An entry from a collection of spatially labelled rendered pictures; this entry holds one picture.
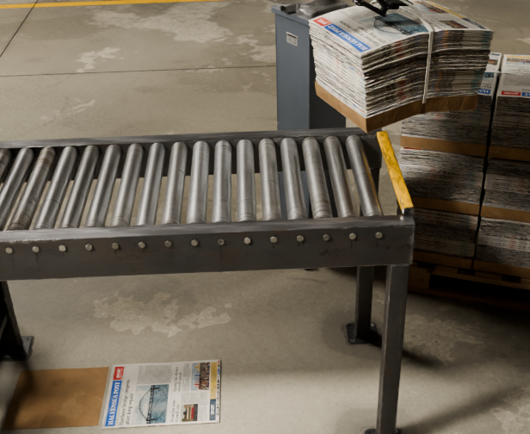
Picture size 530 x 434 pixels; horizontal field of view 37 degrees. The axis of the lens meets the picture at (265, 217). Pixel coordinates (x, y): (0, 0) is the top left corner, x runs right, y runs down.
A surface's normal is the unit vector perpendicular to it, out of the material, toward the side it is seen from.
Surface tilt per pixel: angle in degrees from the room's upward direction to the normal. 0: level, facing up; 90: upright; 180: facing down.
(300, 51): 90
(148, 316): 0
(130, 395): 1
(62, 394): 0
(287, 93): 90
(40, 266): 90
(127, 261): 90
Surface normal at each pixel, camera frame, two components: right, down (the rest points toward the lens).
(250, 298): -0.03, -0.84
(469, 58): 0.40, 0.47
